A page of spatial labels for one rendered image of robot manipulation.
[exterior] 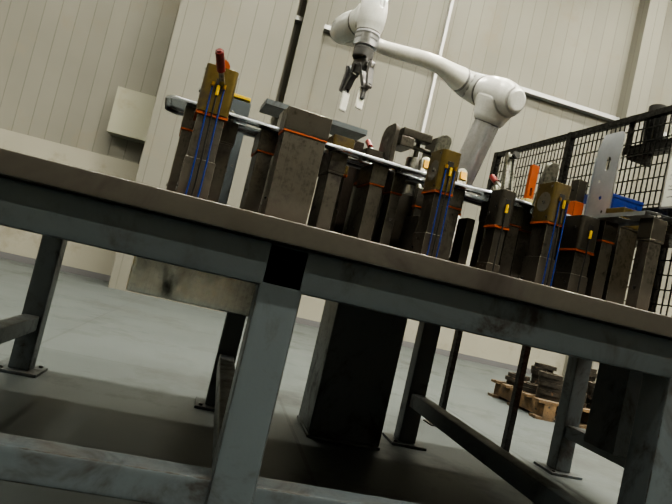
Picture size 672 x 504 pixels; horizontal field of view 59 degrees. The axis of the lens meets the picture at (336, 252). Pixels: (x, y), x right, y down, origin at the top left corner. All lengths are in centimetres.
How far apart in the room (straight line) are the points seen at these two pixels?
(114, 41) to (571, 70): 667
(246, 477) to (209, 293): 41
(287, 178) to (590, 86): 895
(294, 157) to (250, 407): 70
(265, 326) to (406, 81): 804
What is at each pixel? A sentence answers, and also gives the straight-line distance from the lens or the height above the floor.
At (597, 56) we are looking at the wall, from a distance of 1046.
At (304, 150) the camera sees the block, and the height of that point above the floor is 93.
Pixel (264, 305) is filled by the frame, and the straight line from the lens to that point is 106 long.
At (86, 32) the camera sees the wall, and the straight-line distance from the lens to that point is 888.
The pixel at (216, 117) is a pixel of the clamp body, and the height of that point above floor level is 94.
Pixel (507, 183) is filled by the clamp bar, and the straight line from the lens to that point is 219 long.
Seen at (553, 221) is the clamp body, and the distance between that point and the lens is 180.
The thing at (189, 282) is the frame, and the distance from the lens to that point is 132.
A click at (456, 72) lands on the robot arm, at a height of 153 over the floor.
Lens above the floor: 61
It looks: 3 degrees up
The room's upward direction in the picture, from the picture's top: 13 degrees clockwise
